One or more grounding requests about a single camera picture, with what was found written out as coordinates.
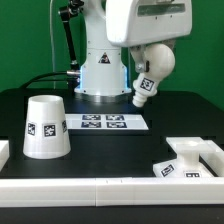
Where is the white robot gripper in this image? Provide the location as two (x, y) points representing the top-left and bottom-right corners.
(106, 0), (192, 73)

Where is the white lamp bulb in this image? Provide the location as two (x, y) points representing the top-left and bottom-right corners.
(132, 44), (175, 107)

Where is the white lamp base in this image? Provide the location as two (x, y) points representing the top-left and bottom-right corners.
(153, 137), (212, 178)

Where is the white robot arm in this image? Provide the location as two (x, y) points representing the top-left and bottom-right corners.
(75, 0), (192, 107)

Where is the white lamp shade cone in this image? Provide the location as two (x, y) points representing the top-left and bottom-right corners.
(23, 95), (71, 159)

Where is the white marker sheet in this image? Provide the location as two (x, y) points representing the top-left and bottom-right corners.
(65, 114), (148, 130)

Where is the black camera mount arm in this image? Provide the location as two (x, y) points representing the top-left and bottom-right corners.
(58, 0), (84, 70)

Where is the white hanging cable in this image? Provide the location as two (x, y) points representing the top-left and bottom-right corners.
(49, 0), (57, 90)

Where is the black cable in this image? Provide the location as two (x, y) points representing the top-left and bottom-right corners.
(19, 69), (82, 90)

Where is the white right fence wall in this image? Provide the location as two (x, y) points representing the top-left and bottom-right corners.
(200, 140), (224, 177)

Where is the white fence wall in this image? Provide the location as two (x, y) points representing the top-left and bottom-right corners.
(200, 140), (224, 177)
(0, 178), (224, 207)
(0, 140), (9, 171)

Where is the white front fence wall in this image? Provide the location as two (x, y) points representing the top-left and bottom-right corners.
(0, 178), (224, 207)

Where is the white left fence wall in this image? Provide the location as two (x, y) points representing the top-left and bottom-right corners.
(0, 140), (9, 171)

